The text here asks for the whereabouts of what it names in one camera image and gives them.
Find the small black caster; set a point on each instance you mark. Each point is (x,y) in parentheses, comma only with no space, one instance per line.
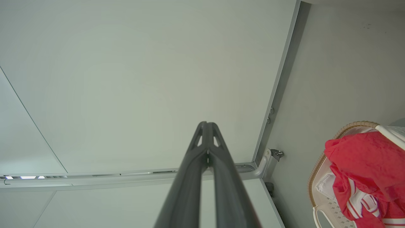
(277,154)

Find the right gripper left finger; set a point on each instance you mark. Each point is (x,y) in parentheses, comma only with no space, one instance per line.
(182,190)

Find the white garment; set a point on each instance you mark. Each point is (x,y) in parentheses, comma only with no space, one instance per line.
(324,186)

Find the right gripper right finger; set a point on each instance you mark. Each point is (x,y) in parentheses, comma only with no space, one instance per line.
(231,196)

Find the plain red garment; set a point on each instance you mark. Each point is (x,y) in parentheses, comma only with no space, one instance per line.
(364,155)

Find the red white striped jersey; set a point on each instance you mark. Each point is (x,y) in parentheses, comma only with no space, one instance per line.
(345,193)

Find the grey curved frame bracket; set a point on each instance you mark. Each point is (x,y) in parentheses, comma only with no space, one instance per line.
(264,164)

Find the grey partition frame post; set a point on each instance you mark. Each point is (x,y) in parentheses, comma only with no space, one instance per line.
(278,79)

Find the grey partition bottom rail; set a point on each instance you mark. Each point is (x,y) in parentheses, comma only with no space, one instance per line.
(95,180)

